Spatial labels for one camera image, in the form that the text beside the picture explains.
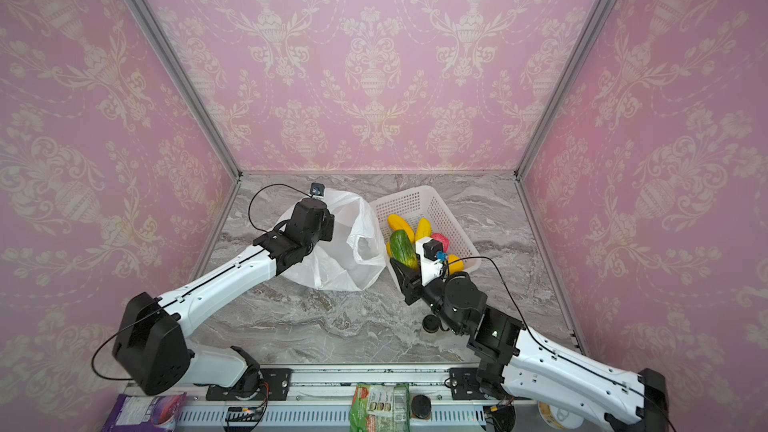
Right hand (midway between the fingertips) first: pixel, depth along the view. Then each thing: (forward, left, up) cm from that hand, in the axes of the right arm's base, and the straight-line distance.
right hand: (401, 257), depth 67 cm
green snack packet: (-26, +6, -25) cm, 36 cm away
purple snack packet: (-25, +60, -23) cm, 69 cm away
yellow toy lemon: (+22, -9, -22) cm, 33 cm away
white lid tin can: (-29, -33, -22) cm, 49 cm away
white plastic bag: (+7, +12, -11) cm, 17 cm away
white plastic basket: (+34, -8, -23) cm, 41 cm away
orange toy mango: (+25, -1, -22) cm, 33 cm away
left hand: (+18, +20, -7) cm, 28 cm away
